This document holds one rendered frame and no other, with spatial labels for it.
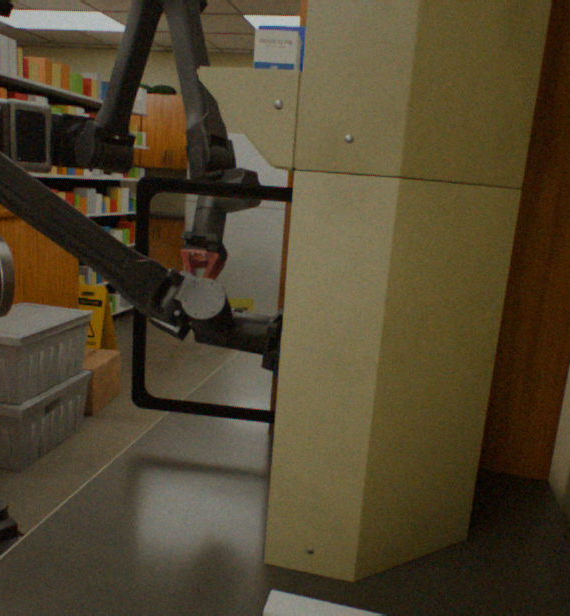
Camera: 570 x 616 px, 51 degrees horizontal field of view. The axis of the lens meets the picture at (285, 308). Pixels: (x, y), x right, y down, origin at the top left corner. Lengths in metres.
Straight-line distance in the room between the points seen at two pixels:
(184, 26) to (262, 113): 0.59
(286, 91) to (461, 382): 0.40
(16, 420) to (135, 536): 2.14
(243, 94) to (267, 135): 0.05
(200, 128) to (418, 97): 0.55
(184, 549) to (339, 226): 0.44
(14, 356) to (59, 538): 2.04
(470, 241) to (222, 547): 0.48
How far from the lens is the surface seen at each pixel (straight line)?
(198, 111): 1.13
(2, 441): 3.04
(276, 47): 0.76
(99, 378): 3.60
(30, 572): 0.80
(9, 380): 2.91
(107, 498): 0.92
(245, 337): 0.80
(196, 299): 0.75
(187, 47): 1.20
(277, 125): 0.65
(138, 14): 1.35
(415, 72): 0.64
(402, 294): 0.65
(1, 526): 2.15
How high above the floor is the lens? 1.40
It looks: 12 degrees down
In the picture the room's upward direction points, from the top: 4 degrees clockwise
